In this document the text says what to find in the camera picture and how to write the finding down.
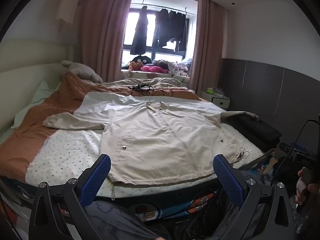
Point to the grey plush toy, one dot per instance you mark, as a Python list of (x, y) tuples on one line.
[(82, 71)]

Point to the pile of floral clothes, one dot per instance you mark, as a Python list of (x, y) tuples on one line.
[(175, 67)]

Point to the black folded garment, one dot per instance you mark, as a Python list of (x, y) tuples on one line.
[(257, 130)]

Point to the orange blanket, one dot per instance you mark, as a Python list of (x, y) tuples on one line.
[(32, 120)]

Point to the metal clothes rail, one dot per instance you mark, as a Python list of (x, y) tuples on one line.
[(152, 5)]

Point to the black plush toy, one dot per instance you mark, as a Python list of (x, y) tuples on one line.
[(142, 59)]

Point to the black hanging coat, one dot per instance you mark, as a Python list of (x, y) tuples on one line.
[(139, 35)]

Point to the cream headboard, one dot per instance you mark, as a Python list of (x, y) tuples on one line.
[(25, 52)]

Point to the brown plush toy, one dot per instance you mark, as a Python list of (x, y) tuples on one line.
[(135, 66)]

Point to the crumpled beige duvet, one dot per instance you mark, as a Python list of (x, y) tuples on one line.
[(150, 82)]

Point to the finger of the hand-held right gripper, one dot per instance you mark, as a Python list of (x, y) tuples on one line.
[(286, 147)]

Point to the white dotted blanket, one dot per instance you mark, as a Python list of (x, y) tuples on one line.
[(67, 150)]

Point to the patterned window seat cushion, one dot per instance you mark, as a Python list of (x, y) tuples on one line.
[(130, 74)]

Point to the row of dark hanging clothes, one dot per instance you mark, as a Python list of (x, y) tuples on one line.
[(172, 27)]

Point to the person's right hand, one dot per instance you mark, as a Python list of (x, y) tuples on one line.
[(300, 185)]

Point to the person's grey trouser leg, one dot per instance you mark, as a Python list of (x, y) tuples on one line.
[(117, 225)]

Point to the green item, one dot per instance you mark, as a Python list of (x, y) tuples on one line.
[(210, 90)]

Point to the white nightstand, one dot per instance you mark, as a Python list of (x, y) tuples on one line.
[(220, 102)]

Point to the cream hanging cloth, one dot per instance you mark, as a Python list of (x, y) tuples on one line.
[(66, 2)]

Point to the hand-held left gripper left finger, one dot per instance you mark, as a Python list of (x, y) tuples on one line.
[(96, 180)]

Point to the dark cloth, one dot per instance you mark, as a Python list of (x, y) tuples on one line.
[(200, 220)]

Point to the pink plush cloth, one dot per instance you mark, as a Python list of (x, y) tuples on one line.
[(152, 69)]

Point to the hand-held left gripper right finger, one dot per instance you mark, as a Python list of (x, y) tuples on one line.
[(228, 180)]

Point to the white pillow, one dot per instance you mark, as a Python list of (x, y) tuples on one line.
[(42, 92)]

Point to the beige jacket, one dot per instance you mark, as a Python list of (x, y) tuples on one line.
[(155, 140)]

